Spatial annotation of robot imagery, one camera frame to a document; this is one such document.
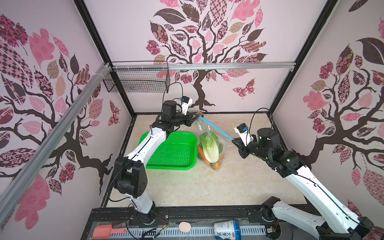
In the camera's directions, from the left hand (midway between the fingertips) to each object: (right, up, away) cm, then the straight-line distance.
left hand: (197, 116), depth 80 cm
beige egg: (-6, -54, -11) cm, 55 cm away
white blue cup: (+13, -52, -16) cm, 56 cm away
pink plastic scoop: (-44, -55, -12) cm, 72 cm away
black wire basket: (-35, +27, +14) cm, 47 cm away
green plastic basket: (-13, -23, +18) cm, 31 cm away
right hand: (+18, -11, -10) cm, 24 cm away
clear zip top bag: (+3, -5, +4) cm, 7 cm away
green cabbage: (+8, -17, -1) cm, 19 cm away
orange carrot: (+3, -22, +3) cm, 22 cm away
